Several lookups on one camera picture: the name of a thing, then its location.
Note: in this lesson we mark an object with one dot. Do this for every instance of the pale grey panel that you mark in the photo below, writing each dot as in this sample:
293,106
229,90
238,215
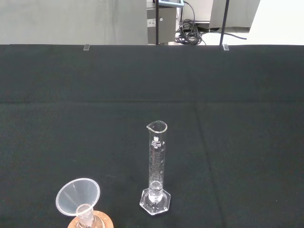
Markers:
240,12

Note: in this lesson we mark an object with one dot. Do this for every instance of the clear plastic funnel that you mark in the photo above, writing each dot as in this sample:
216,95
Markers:
71,197

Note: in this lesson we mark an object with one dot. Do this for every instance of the black cloth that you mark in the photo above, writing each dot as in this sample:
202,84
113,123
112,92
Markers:
213,130

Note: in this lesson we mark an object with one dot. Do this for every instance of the blue-framed device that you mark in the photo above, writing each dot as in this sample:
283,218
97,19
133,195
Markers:
171,2

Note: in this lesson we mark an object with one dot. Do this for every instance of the black pole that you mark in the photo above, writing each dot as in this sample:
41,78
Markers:
224,21
157,23

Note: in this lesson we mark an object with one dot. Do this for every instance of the round-bottom glass flask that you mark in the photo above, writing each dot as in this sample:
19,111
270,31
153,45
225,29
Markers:
86,218

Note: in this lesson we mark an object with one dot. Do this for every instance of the grey metal cabinet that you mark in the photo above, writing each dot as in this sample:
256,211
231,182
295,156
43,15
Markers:
166,26

